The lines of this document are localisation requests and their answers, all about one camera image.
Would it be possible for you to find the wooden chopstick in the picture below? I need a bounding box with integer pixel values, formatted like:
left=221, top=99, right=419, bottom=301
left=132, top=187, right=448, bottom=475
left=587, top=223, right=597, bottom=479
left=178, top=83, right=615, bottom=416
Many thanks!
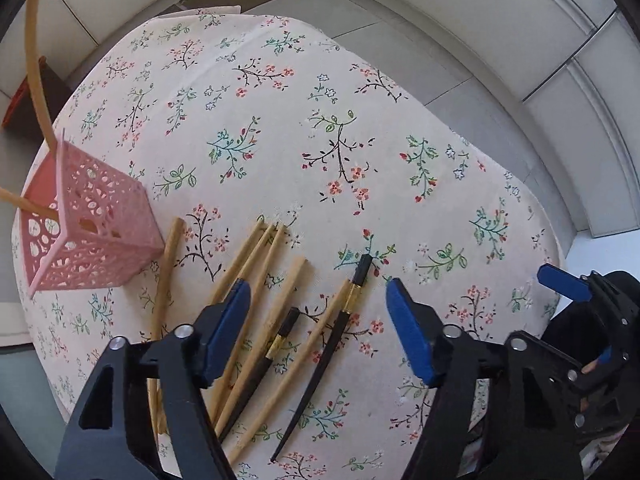
left=210, top=216, right=266, bottom=306
left=228, top=281, right=351, bottom=464
left=214, top=256, right=307, bottom=427
left=146, top=216, right=187, bottom=436
left=207, top=222, right=278, bottom=423
left=212, top=224, right=288, bottom=413
left=22, top=0, right=58, bottom=153

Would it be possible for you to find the brown trash can red rim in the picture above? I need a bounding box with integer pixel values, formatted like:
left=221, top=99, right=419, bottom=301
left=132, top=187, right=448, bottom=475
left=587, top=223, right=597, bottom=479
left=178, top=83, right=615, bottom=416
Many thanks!
left=1, top=56, right=63, bottom=130

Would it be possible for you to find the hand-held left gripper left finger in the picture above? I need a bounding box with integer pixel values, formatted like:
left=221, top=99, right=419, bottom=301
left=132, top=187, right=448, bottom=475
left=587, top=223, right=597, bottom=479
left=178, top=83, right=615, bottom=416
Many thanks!
left=54, top=280, right=252, bottom=480

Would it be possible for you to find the pink perforated plastic basket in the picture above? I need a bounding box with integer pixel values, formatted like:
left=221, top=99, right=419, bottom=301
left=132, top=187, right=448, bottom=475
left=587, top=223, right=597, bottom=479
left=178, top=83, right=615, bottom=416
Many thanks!
left=19, top=130, right=166, bottom=298

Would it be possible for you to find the black chopstick with gold band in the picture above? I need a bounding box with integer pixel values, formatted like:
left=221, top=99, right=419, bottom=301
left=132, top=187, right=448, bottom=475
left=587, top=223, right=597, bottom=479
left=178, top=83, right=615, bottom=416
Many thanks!
left=270, top=254, right=372, bottom=463
left=218, top=307, right=301, bottom=444

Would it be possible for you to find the pair of wooden chopsticks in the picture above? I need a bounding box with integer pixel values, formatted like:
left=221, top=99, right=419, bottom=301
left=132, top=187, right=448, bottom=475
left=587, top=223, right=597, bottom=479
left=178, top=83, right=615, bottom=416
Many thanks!
left=0, top=187, right=61, bottom=218

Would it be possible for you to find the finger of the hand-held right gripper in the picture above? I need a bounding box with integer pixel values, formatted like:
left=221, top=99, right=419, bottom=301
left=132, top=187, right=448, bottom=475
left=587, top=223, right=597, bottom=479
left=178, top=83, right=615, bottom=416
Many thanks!
left=537, top=264, right=640, bottom=321

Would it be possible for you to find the floral tablecloth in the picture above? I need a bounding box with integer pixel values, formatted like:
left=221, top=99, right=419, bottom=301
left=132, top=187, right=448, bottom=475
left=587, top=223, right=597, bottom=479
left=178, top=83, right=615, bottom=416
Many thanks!
left=10, top=7, right=566, bottom=480

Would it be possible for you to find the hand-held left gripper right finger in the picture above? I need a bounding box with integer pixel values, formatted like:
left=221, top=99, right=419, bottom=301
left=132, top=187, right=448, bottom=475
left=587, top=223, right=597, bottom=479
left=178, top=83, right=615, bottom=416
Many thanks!
left=385, top=277, right=586, bottom=480

